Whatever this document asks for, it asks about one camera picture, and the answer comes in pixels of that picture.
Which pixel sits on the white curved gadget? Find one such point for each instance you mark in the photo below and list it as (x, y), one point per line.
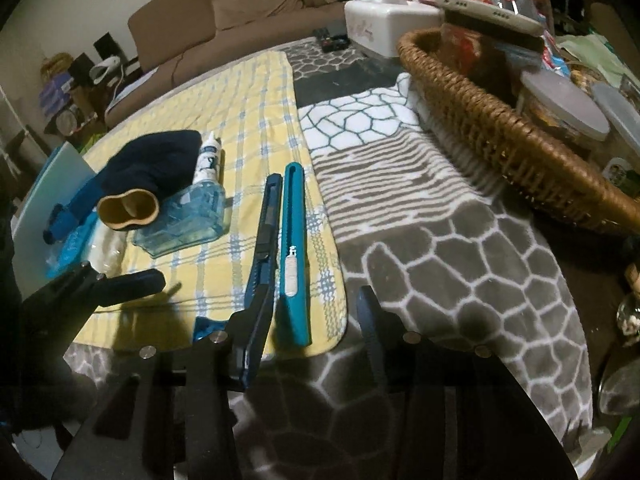
(105, 70)

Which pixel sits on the container with grey lid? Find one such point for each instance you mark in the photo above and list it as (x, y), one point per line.
(565, 105)

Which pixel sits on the long beige device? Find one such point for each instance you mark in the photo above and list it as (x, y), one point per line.
(487, 12)

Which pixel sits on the yellow plaid mat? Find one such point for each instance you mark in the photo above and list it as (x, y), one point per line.
(235, 110)

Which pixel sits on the blue plastic tool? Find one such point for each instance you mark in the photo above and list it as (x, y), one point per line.
(70, 212)

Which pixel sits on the pale green cloth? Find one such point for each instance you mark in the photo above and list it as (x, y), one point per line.
(592, 57)

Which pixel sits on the clear blue bottle white nozzle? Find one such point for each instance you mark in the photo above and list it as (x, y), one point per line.
(185, 215)

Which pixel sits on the brown sofa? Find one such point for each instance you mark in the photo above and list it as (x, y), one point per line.
(240, 10)

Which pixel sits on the grey white patterned blanket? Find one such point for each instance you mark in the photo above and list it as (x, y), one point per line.
(450, 270)

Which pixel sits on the container with clear lid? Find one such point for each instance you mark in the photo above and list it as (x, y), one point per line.
(620, 115)

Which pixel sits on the teal utility knife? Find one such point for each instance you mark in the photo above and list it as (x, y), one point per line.
(292, 210)

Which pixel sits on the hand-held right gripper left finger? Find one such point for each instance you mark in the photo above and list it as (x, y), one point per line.
(207, 370)

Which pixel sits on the shelf clutter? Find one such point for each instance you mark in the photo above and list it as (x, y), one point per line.
(62, 95)

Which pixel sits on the pale blue board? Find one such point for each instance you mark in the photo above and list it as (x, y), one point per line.
(45, 195)

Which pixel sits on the dark blue utility knife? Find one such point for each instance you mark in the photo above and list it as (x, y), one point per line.
(267, 240)

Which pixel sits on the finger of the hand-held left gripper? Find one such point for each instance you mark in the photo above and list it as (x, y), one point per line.
(132, 287)

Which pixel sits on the glass jar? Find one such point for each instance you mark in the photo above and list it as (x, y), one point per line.
(630, 310)

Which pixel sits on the white tissue box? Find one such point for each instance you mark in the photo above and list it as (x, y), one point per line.
(385, 22)

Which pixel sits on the brown wicker basket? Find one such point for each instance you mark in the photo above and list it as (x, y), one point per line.
(490, 145)

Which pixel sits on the clear bag white contents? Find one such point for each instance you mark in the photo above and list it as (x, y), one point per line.
(95, 250)

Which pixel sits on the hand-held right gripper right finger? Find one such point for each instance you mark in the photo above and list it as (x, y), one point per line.
(370, 325)

